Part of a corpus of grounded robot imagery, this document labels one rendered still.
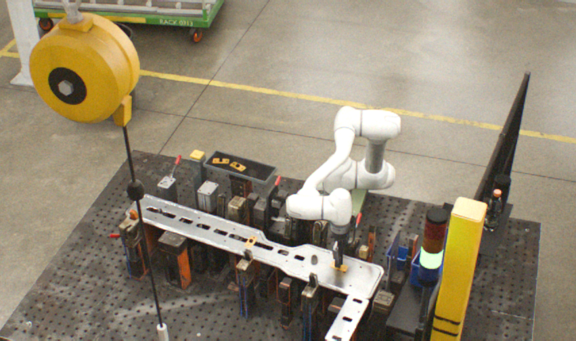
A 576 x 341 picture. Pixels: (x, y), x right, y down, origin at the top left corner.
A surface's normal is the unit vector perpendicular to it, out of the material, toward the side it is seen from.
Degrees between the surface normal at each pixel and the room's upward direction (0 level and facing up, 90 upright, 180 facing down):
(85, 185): 0
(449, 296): 90
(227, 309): 0
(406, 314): 0
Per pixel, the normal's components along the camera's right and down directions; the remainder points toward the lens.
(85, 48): 0.14, 0.03
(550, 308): -0.02, -0.78
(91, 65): -0.17, 0.51
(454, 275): -0.47, 0.61
